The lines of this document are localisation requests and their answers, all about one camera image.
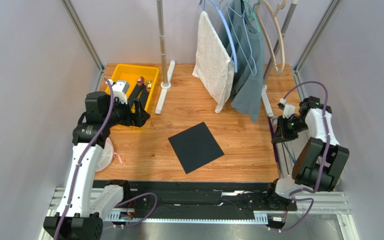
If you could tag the rack pole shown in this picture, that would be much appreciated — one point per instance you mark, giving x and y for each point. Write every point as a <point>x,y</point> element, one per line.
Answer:
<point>277,61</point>
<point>161,27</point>

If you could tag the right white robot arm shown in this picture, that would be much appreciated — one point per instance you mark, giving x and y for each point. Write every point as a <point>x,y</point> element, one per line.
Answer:
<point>319,166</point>

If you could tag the rolled black napkin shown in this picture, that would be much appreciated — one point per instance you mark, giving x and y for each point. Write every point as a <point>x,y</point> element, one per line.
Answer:
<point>140,83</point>
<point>145,93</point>

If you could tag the white towel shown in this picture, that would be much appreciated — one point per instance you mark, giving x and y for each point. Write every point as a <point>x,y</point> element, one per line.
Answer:
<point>212,63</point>

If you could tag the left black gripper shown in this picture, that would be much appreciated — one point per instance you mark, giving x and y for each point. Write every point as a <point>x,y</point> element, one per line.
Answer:
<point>138,119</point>

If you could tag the steel tray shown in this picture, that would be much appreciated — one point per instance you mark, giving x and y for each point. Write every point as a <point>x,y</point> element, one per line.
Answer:
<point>282,157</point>

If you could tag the yellow plastic bin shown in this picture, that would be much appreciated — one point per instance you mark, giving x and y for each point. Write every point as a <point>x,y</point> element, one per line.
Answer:
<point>133,87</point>

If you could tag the black paper napkin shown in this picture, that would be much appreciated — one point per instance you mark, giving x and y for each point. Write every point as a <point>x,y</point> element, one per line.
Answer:
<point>195,147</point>

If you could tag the light blue wire hanger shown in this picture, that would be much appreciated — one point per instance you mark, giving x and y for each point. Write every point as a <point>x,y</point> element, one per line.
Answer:
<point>244,44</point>

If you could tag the rolled black napkin left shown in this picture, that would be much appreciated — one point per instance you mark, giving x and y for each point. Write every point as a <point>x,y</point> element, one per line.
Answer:
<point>140,83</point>

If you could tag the blue clothes hanger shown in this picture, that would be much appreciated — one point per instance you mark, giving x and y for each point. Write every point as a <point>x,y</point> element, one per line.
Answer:
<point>233,56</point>

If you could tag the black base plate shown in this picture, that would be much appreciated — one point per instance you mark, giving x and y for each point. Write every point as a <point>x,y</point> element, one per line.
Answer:
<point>203,201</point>

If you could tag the rolled black napkin right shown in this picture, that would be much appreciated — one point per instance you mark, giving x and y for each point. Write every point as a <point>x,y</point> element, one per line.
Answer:
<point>145,93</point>

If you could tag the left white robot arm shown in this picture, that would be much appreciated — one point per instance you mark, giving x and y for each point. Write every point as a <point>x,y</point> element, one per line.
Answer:
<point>77,217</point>

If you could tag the left rack pole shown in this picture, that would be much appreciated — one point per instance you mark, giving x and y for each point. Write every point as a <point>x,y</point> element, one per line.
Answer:
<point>161,27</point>

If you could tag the iridescent spoon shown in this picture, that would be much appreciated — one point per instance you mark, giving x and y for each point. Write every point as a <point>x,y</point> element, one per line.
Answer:
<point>290,152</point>

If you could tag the white mesh bag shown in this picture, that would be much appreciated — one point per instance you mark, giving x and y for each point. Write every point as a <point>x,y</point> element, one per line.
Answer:
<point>107,156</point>

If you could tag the green clothes hanger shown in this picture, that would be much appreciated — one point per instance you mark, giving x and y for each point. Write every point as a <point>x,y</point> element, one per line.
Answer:
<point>250,17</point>

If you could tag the teal grey shirt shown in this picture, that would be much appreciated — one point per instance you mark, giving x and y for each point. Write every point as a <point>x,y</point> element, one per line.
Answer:
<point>247,89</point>

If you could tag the left white rack foot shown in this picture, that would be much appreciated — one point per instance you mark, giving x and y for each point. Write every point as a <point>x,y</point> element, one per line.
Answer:
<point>166,86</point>

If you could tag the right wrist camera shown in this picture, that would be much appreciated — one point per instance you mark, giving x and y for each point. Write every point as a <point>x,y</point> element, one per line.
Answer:
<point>287,109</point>

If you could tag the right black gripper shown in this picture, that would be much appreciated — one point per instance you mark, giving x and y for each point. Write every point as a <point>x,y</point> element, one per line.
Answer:
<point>279,129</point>

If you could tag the right rack pole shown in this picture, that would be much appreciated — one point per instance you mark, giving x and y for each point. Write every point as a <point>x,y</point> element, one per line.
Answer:
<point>277,61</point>

